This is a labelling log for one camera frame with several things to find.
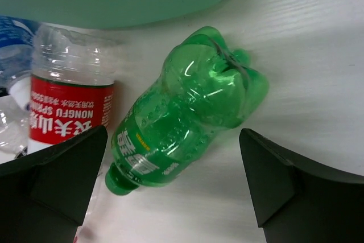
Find blue label clear bottle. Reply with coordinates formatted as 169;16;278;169
1;16;40;109

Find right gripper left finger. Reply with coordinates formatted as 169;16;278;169
1;126;107;242

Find green plastic soda bottle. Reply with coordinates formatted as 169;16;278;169
105;26;269;196

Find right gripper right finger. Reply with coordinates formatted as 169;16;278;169
239;129;363;242

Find red label water bottle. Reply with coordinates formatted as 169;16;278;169
28;25;121;153

